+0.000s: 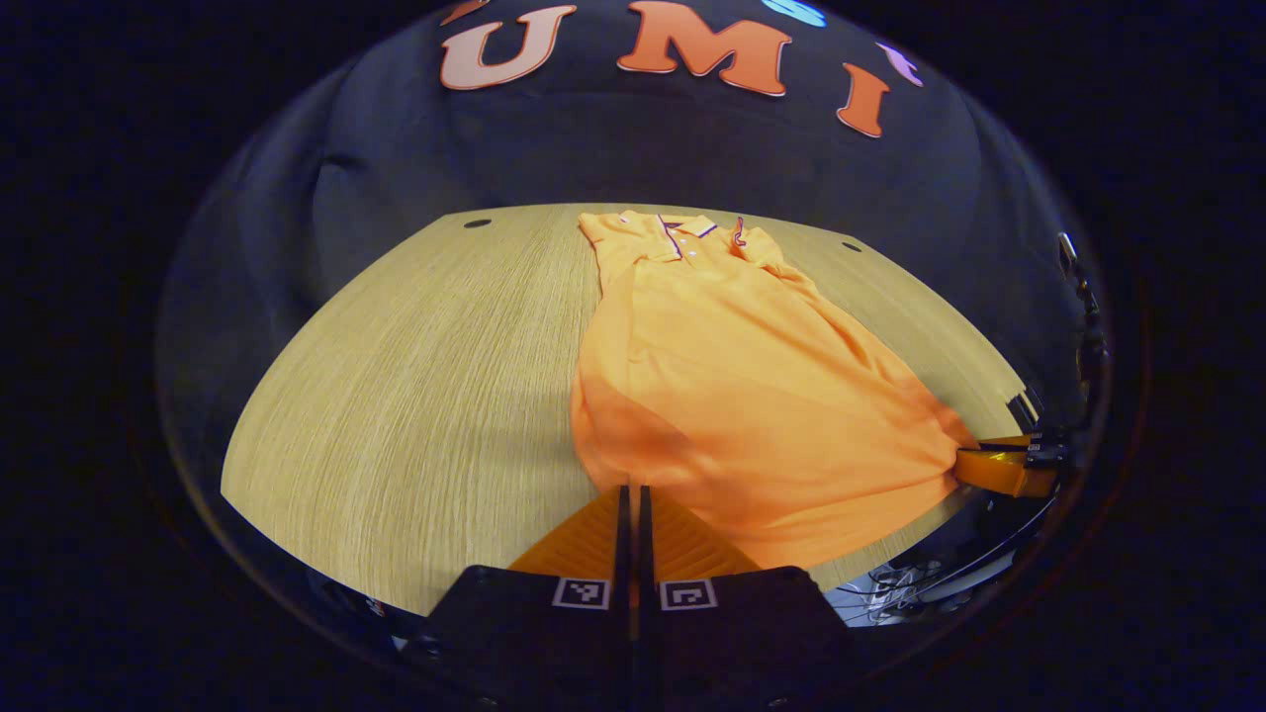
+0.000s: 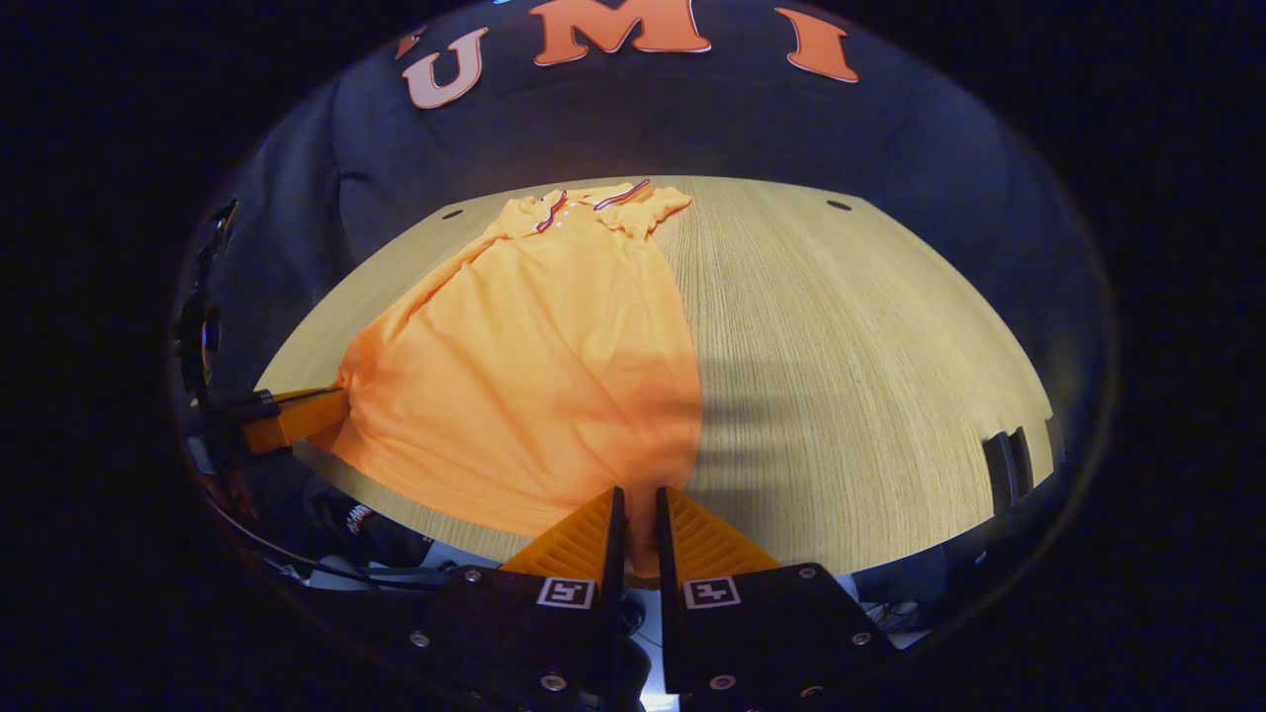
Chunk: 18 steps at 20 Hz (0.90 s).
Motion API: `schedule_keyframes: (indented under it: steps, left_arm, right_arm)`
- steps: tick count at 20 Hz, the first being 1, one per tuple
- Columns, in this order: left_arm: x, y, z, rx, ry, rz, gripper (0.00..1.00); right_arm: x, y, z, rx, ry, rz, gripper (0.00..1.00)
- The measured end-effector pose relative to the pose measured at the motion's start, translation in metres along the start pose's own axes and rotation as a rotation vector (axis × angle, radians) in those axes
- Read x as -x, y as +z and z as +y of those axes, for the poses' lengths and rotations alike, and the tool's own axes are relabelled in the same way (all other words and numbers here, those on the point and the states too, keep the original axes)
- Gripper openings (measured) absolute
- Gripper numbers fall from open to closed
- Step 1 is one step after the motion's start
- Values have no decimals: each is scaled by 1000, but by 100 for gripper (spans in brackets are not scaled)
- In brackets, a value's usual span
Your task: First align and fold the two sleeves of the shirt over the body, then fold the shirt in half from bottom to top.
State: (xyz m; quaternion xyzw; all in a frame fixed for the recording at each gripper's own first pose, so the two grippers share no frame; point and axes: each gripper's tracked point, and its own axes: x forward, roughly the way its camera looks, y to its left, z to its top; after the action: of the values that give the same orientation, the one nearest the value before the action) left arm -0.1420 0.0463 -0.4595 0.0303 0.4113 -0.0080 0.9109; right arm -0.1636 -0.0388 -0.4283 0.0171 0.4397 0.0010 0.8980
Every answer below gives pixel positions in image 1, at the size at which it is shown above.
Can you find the orange collared T-shirt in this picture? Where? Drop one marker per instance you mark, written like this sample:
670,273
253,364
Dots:
742,396

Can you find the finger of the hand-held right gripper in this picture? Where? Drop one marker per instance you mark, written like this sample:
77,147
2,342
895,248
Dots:
1019,442
999,473

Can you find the dark table corner fixture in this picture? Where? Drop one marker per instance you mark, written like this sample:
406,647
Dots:
1024,407

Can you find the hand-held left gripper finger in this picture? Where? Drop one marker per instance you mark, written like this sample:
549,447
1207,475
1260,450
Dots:
645,539
623,539

